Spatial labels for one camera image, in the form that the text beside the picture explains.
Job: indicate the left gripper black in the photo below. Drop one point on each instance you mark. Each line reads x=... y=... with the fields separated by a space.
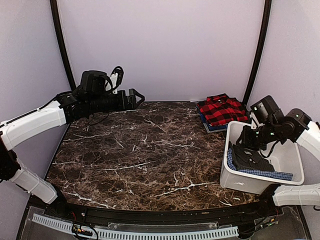
x=131 y=105

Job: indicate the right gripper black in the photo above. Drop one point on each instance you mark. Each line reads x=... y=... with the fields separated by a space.
x=246 y=140

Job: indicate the dark pinstripe long sleeve shirt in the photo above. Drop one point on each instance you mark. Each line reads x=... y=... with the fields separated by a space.
x=246 y=160

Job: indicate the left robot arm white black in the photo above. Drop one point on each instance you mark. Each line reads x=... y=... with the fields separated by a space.
x=63 y=109

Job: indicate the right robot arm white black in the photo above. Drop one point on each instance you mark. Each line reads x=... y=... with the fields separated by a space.
x=297 y=127

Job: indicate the white plastic bin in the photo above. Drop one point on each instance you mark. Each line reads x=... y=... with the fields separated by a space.
x=285 y=159

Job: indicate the blue checked shirt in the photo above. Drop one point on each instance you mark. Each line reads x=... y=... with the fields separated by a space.
x=269 y=174

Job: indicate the red black plaid shirt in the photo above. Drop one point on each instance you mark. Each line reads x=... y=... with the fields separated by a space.
x=221 y=109

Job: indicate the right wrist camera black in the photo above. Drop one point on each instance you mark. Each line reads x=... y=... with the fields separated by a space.
x=266 y=110

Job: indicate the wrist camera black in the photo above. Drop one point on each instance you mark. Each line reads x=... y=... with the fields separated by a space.
x=93 y=82
x=266 y=110

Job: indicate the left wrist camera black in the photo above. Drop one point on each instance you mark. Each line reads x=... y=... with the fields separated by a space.
x=93 y=82

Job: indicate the black curved front rail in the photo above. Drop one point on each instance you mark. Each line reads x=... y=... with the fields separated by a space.
x=246 y=214

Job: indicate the left black frame post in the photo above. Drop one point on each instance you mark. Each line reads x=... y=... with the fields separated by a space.
x=61 y=43

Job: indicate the black frame post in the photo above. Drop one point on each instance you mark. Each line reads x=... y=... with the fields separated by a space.
x=61 y=43
x=259 y=51

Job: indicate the right black frame post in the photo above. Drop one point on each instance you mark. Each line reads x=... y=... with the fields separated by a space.
x=259 y=51

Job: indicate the white slotted cable duct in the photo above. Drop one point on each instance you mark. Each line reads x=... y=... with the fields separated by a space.
x=107 y=234

